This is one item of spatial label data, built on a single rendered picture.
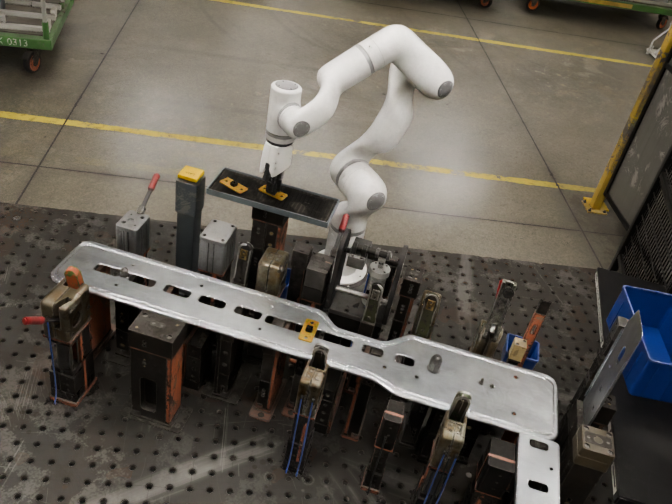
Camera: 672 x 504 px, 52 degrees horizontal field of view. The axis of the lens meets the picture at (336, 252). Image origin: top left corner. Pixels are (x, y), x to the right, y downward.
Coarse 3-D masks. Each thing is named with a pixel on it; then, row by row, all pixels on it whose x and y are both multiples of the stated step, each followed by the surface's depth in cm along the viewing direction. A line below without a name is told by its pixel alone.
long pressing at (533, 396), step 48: (96, 288) 183; (144, 288) 186; (192, 288) 189; (240, 288) 192; (240, 336) 178; (288, 336) 181; (384, 384) 173; (432, 384) 175; (528, 384) 181; (528, 432) 168
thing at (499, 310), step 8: (504, 280) 179; (504, 288) 180; (512, 288) 179; (504, 296) 177; (512, 296) 177; (496, 304) 181; (504, 304) 182; (496, 312) 183; (504, 312) 182; (488, 320) 185; (496, 320) 184; (488, 328) 185; (496, 328) 186; (496, 336) 185
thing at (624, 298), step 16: (624, 288) 195; (640, 288) 196; (624, 304) 193; (640, 304) 199; (656, 304) 198; (608, 320) 201; (656, 320) 202; (656, 336) 200; (640, 352) 178; (656, 352) 195; (640, 368) 176; (656, 368) 173; (640, 384) 177; (656, 384) 177
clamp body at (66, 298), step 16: (64, 288) 173; (80, 288) 174; (48, 304) 168; (64, 304) 168; (80, 304) 174; (64, 320) 169; (80, 320) 176; (48, 336) 175; (64, 336) 173; (80, 336) 180; (64, 352) 178; (80, 352) 183; (64, 368) 182; (80, 368) 185; (64, 384) 185; (80, 384) 187; (96, 384) 195; (48, 400) 188; (64, 400) 188; (80, 400) 189
